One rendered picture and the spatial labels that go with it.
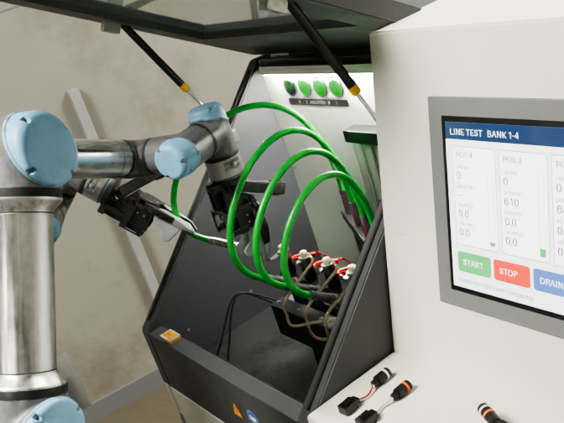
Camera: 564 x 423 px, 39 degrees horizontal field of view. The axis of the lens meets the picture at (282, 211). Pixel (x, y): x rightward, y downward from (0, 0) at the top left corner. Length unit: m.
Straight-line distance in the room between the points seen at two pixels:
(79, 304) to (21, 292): 2.28
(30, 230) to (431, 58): 0.67
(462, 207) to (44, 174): 0.64
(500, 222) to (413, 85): 0.27
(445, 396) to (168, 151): 0.66
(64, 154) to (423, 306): 0.66
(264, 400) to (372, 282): 0.32
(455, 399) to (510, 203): 0.35
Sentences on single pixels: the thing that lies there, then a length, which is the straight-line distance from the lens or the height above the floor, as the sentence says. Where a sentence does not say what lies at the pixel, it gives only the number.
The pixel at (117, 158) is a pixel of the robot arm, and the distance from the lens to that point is 1.54.
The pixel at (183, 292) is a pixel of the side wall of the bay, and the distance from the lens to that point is 2.01.
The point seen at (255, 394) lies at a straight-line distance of 1.60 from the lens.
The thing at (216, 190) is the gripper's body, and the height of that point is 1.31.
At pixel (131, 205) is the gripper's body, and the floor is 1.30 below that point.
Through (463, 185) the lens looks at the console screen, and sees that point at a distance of 1.28.
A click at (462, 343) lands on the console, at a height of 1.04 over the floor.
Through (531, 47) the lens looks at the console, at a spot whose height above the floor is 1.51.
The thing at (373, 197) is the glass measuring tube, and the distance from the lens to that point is 1.85.
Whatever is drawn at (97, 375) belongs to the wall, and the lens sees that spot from 3.63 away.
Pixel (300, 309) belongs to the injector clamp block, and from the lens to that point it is 1.76.
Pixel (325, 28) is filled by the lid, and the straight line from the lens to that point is 1.55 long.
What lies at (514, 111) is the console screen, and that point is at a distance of 1.19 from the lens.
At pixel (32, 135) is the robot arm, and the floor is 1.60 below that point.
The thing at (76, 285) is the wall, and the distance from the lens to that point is 3.47.
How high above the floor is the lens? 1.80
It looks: 21 degrees down
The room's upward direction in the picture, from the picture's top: 18 degrees counter-clockwise
